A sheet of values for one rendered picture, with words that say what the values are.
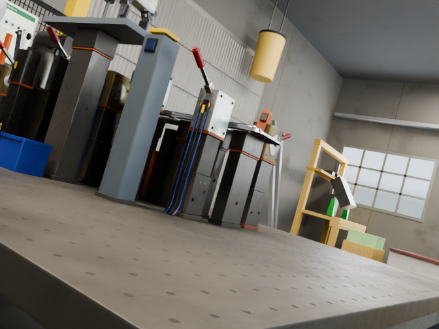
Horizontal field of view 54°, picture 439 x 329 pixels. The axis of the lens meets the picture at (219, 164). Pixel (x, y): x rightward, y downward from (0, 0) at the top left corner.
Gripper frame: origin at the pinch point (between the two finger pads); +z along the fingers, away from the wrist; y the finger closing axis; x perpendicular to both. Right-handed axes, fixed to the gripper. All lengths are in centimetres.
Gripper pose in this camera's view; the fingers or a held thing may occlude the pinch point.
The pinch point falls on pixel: (132, 23)
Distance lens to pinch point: 132.1
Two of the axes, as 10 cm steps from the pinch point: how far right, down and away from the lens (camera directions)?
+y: 4.1, 1.7, 9.0
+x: -8.7, -2.2, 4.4
